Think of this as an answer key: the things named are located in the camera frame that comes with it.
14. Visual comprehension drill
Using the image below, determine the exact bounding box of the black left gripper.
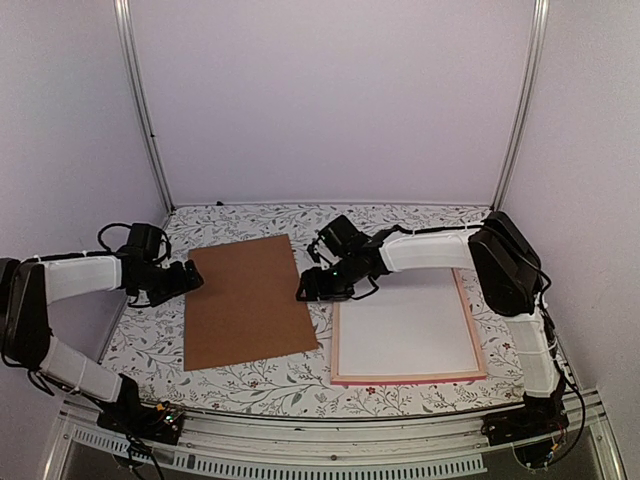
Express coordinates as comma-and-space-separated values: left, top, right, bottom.
136, 259, 203, 308

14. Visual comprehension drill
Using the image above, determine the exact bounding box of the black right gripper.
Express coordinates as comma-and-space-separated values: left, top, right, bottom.
295, 254, 360, 302

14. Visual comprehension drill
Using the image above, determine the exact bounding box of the brown cardboard backing board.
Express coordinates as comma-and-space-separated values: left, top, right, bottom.
183, 235, 318, 372

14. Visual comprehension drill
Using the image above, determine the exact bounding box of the landscape photo print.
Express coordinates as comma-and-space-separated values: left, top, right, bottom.
338, 269, 479, 377

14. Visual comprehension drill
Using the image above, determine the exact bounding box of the pink wooden picture frame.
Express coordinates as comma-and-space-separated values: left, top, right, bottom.
329, 267, 487, 387

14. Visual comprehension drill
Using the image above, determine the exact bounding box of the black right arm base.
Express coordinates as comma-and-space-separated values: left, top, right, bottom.
481, 395, 569, 470

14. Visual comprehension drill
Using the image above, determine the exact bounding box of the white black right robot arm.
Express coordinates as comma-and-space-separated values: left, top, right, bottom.
296, 211, 566, 436

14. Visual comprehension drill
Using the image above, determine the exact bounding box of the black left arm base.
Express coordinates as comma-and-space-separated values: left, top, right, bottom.
94, 400, 184, 446

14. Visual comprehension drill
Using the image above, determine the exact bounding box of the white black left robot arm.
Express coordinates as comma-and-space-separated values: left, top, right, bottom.
1, 252, 204, 434

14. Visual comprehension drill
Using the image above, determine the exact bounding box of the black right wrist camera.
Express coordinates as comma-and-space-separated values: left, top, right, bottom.
307, 215, 370, 263

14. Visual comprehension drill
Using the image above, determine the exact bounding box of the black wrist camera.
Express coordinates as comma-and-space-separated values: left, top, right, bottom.
307, 215, 370, 263
97, 222, 172, 265

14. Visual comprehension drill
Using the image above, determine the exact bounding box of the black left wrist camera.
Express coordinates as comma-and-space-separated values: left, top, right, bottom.
97, 222, 172, 265

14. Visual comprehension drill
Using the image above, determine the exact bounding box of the aluminium front table rail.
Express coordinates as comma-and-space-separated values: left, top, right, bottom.
43, 390, 630, 479

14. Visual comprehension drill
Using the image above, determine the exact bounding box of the left aluminium corner post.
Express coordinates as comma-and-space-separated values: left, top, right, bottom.
113, 0, 175, 213

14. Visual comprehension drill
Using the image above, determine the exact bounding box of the aluminium corner post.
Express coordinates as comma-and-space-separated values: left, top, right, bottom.
491, 0, 550, 210
113, 0, 175, 213

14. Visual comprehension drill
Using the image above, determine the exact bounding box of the right aluminium corner post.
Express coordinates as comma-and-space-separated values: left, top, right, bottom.
491, 0, 550, 210

